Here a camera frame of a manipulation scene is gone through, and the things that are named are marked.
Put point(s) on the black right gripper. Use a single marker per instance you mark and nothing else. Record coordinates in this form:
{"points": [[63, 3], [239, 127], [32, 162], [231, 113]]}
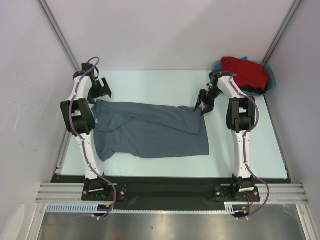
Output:
{"points": [[207, 102]]}

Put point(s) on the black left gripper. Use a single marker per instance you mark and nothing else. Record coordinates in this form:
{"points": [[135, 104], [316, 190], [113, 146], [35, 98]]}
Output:
{"points": [[105, 90]]}

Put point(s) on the grey blue t shirt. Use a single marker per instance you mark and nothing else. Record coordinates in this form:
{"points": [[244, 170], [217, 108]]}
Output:
{"points": [[149, 131]]}

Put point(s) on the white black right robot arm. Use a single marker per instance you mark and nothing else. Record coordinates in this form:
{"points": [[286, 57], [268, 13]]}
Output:
{"points": [[241, 118]]}

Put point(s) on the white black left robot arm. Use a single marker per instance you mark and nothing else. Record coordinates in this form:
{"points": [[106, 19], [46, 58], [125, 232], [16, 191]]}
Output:
{"points": [[80, 121]]}

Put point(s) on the blue plastic basket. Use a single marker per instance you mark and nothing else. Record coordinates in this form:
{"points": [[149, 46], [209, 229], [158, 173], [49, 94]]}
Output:
{"points": [[217, 65]]}

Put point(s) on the black t shirt in basket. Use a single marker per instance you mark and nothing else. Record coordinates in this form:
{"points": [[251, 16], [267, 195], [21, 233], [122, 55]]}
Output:
{"points": [[257, 82]]}

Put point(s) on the red t shirt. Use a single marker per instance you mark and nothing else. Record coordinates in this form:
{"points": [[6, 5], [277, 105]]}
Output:
{"points": [[239, 67]]}

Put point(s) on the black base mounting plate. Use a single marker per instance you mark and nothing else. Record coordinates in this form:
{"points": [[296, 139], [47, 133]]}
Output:
{"points": [[166, 193]]}

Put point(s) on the left aluminium corner post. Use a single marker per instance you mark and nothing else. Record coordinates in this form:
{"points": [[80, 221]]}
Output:
{"points": [[53, 23]]}

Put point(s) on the aluminium corner post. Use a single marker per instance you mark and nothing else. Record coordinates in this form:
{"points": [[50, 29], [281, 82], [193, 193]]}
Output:
{"points": [[53, 23], [282, 30]]}

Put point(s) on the slotted grey cable duct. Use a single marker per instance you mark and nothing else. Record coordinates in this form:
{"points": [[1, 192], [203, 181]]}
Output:
{"points": [[100, 208]]}

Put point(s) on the right aluminium corner post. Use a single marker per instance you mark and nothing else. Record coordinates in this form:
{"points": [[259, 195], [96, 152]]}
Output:
{"points": [[282, 30]]}

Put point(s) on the aluminium front frame rail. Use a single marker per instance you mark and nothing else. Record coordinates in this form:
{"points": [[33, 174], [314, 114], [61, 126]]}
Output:
{"points": [[72, 193]]}

